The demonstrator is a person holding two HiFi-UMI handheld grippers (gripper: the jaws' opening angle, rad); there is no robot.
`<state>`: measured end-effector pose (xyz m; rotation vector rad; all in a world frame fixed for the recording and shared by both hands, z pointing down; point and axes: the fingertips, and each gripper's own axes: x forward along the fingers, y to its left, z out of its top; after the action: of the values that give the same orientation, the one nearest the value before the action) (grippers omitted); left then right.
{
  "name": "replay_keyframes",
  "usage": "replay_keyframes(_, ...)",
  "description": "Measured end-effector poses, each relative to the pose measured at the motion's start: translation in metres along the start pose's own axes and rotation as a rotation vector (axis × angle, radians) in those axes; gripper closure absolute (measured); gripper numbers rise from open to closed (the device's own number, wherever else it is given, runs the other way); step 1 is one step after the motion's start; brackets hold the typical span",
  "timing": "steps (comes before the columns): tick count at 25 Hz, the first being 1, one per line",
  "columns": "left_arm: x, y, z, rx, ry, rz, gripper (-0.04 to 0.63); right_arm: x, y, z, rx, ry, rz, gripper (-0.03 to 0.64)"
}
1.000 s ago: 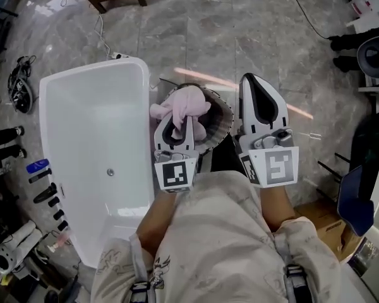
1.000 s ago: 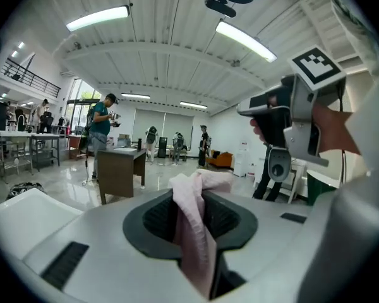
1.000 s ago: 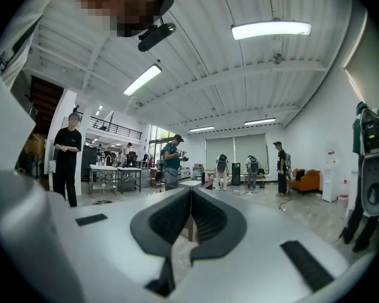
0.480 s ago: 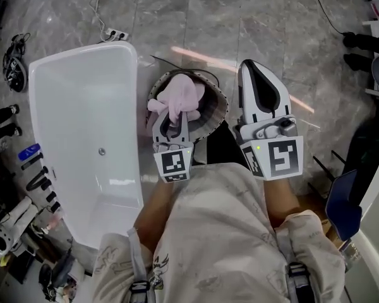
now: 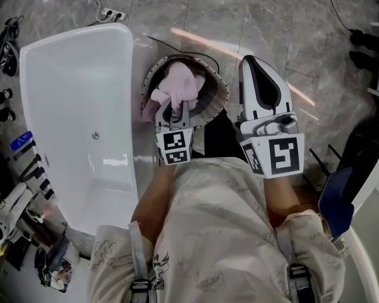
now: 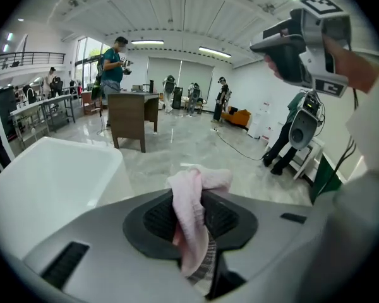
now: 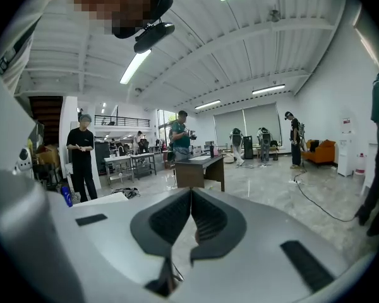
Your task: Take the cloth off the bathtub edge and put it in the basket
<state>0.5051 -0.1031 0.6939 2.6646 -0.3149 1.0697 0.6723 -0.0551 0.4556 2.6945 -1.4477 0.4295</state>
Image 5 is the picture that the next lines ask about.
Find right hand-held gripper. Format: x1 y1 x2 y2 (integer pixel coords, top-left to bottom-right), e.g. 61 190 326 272
234 55 306 180

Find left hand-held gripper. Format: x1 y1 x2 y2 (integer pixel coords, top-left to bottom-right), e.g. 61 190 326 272
154 100 195 167

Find pink cloth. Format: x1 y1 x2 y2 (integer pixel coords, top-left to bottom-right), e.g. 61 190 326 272
141 61 207 122

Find round woven basket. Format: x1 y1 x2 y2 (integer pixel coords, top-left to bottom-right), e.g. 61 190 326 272
140 54 230 129

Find person's right forearm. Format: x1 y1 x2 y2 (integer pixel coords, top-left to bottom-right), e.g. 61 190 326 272
263 174 300 232

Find person's left forearm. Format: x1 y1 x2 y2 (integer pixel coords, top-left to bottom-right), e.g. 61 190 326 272
131 162 178 233

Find white bathtub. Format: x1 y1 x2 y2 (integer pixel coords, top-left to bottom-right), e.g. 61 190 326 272
18 23 140 237

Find person's black trousers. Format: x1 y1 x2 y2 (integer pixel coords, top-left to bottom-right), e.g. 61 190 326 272
194 108 253 164

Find beige printed shirt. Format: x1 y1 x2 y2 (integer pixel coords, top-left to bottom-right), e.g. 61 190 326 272
87 156 347 303

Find white power strip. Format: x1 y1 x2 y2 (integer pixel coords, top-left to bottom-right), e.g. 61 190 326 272
100 7 128 22

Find blue chair seat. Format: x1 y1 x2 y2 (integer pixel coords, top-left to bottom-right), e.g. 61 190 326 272
318 167 355 240

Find black faucet spout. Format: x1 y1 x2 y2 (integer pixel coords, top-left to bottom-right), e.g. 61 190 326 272
18 153 42 183

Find white curved tub rim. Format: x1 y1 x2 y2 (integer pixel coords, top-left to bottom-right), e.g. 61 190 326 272
342 155 379 303

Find white hand-held device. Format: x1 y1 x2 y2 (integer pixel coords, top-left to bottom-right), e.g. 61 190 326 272
0 181 35 246

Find thin black floor cable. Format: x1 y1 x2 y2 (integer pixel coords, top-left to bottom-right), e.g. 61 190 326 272
144 34 221 74

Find long black cable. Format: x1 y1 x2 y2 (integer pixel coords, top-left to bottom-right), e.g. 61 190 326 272
322 0 356 33

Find grey chest strap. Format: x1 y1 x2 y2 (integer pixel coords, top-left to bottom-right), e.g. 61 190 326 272
275 229 314 303
127 221 159 303

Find black device with cables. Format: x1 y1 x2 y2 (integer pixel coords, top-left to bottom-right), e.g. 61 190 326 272
33 231 74 294

